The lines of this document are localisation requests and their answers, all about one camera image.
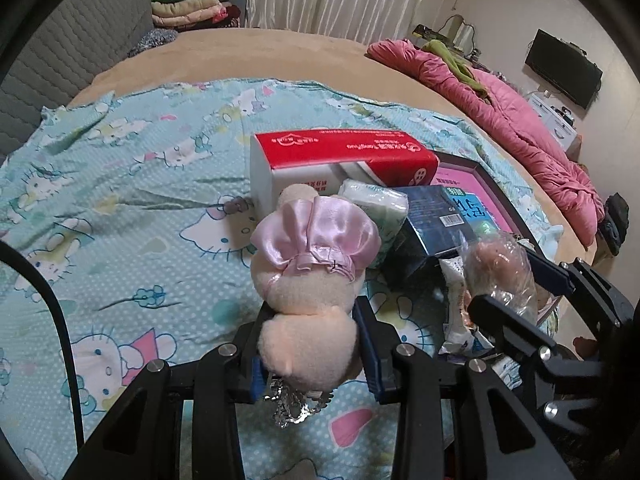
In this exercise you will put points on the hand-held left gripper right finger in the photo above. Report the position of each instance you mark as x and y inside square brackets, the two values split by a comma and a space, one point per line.
[372, 360]

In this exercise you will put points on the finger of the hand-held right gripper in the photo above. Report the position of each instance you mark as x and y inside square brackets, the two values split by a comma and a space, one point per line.
[552, 277]
[500, 317]

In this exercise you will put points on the peach plush toy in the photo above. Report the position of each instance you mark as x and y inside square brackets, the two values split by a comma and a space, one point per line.
[305, 285]

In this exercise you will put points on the light blue cat print blanket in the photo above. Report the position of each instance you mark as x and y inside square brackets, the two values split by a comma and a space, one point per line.
[125, 185]

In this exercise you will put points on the stack of folded clothes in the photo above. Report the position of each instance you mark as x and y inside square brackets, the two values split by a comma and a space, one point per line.
[185, 7]

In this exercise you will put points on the dark patterned box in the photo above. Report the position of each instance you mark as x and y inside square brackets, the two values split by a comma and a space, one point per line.
[430, 32]

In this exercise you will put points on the white snack packet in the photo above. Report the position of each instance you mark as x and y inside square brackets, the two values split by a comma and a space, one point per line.
[455, 300]

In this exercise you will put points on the beige bed sheet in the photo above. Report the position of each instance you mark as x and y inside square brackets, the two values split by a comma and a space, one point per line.
[300, 55]

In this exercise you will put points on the grey quilted sofa cover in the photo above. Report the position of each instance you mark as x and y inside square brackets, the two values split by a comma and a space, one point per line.
[60, 60]

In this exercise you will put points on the white storage box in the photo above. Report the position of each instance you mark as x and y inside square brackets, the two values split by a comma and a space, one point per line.
[555, 120]

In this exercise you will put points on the pink book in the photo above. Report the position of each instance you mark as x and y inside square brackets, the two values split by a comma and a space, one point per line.
[460, 180]

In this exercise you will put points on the small white tissue pack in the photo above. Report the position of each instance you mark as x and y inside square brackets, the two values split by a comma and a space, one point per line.
[375, 205]

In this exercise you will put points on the pink quilt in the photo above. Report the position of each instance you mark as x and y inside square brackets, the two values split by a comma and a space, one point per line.
[525, 125]

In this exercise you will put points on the person's right hand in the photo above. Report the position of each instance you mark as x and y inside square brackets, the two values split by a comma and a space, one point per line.
[585, 346]

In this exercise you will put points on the red and white tissue box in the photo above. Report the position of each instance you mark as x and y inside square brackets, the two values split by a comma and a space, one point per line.
[340, 155]

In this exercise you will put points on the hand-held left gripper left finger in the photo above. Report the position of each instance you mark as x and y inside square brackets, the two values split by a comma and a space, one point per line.
[257, 380]

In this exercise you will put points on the green cloth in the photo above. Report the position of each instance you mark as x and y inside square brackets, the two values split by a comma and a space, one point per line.
[450, 57]

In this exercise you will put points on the dark speckled cloth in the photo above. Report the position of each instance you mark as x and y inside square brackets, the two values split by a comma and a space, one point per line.
[152, 40]

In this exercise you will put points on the oval mirror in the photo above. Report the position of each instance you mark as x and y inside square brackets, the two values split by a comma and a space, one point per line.
[460, 35]

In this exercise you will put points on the dark blue box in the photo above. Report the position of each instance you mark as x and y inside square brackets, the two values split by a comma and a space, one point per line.
[425, 240]

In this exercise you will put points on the clear plastic bag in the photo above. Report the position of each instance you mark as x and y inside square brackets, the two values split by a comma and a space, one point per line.
[500, 265]

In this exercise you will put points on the black television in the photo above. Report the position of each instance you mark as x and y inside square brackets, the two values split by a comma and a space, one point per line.
[562, 67]

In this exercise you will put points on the black bag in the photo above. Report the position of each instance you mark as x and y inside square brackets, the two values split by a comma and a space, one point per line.
[612, 225]

